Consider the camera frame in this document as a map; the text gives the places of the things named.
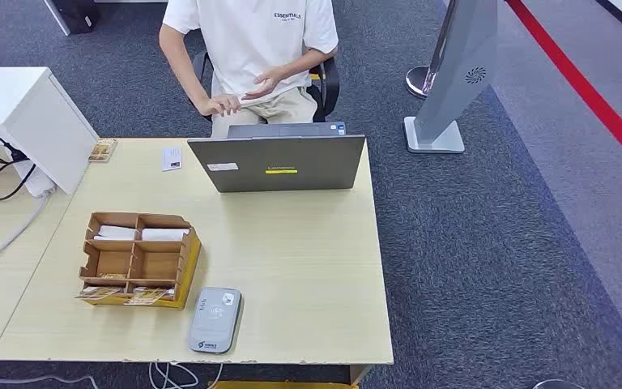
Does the white plastic bag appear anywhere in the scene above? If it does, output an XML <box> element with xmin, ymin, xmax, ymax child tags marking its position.
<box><xmin>12</xmin><ymin>160</ymin><xmax>58</xmax><ymax>199</ymax></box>

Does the person's right hand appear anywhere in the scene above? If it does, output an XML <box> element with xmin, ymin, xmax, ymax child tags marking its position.
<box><xmin>198</xmin><ymin>93</ymin><xmax>243</xmax><ymax>118</ymax></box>

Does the grey kiosk stand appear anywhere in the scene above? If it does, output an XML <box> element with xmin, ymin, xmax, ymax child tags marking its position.
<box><xmin>403</xmin><ymin>0</ymin><xmax>500</xmax><ymax>155</ymax></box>

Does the black office chair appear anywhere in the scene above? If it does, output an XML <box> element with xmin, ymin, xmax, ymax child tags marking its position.
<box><xmin>190</xmin><ymin>49</ymin><xmax>342</xmax><ymax>125</ymax></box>

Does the black cabinet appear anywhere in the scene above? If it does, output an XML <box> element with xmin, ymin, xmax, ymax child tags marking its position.
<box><xmin>42</xmin><ymin>0</ymin><xmax>102</xmax><ymax>36</ymax></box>

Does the white card stack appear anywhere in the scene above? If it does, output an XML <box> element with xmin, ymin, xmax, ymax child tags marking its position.
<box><xmin>92</xmin><ymin>225</ymin><xmax>138</xmax><ymax>242</ymax></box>
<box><xmin>140</xmin><ymin>228</ymin><xmax>191</xmax><ymax>242</ymax></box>

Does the grey floor cable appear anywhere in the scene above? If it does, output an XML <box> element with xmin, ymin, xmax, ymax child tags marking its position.
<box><xmin>0</xmin><ymin>374</ymin><xmax>100</xmax><ymax>389</ymax></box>

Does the grey laptop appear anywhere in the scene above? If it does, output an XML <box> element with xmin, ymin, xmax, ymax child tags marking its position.
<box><xmin>186</xmin><ymin>122</ymin><xmax>367</xmax><ymax>194</ymax></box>

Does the white cabinet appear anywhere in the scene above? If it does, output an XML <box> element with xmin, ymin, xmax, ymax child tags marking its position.
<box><xmin>0</xmin><ymin>66</ymin><xmax>100</xmax><ymax>195</ymax></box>

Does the white ID card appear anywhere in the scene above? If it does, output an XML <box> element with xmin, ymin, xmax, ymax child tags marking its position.
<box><xmin>161</xmin><ymin>147</ymin><xmax>184</xmax><ymax>173</ymax></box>

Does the grey card reader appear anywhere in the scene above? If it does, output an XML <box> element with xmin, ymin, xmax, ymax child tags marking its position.
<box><xmin>186</xmin><ymin>287</ymin><xmax>243</xmax><ymax>355</ymax></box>

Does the pale grey cable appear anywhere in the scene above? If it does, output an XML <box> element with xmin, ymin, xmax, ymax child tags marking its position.
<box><xmin>0</xmin><ymin>193</ymin><xmax>50</xmax><ymax>281</ymax></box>

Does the white cable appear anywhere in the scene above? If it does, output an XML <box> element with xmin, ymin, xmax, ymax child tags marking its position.
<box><xmin>148</xmin><ymin>361</ymin><xmax>224</xmax><ymax>389</ymax></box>

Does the person's left hand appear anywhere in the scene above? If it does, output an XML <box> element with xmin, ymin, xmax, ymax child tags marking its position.
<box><xmin>241</xmin><ymin>68</ymin><xmax>286</xmax><ymax>101</ymax></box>

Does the cardboard organizer box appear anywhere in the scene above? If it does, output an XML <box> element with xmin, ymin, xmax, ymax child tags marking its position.
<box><xmin>75</xmin><ymin>211</ymin><xmax>202</xmax><ymax>311</ymax></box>

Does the person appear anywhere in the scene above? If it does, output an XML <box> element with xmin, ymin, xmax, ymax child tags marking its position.
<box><xmin>158</xmin><ymin>0</ymin><xmax>340</xmax><ymax>139</ymax></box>

